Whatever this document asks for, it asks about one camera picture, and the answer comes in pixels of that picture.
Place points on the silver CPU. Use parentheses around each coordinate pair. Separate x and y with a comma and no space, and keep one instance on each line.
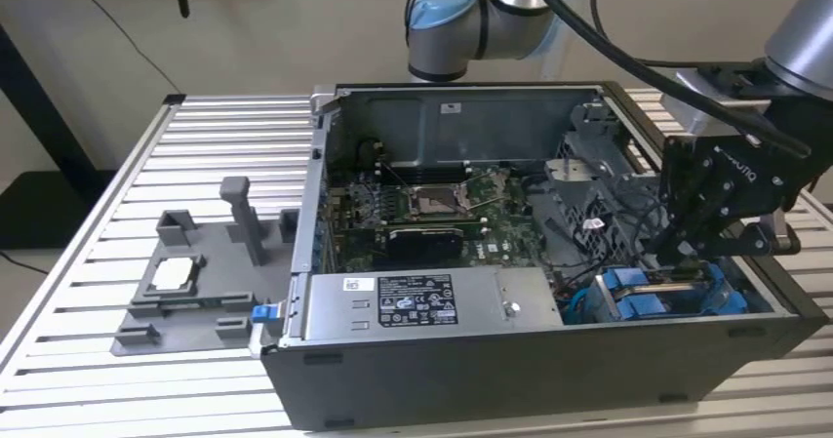
(172,273)

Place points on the black open PC case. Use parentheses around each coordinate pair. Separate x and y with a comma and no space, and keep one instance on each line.
(455,384)

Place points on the black RAM slot bank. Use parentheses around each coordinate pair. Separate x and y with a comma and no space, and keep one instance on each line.
(423,172)

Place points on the black desk stand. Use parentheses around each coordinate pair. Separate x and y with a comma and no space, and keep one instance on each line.
(39,204)

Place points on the gray parts rack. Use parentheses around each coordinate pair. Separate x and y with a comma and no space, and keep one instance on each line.
(208,248)

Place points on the green RAM stick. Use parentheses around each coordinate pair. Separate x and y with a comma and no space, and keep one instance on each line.
(195,304)

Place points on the gray metal drive cage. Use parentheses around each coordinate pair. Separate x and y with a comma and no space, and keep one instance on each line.
(586,170)

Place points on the CPU socket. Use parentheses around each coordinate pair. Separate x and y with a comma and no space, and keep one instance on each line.
(432,204)

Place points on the blue case latch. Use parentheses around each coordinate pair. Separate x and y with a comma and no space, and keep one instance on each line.
(261,313)

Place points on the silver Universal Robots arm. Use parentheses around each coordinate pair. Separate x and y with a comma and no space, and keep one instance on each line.
(448,43)

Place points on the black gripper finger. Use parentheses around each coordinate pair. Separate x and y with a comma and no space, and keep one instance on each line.
(677,174)
(709,213)

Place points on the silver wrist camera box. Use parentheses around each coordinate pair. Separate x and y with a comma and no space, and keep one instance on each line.
(693,87)

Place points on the silver power supply unit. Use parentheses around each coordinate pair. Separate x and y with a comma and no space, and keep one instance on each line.
(338,316)

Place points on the green motherboard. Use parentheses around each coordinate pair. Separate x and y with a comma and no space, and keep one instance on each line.
(507,243)

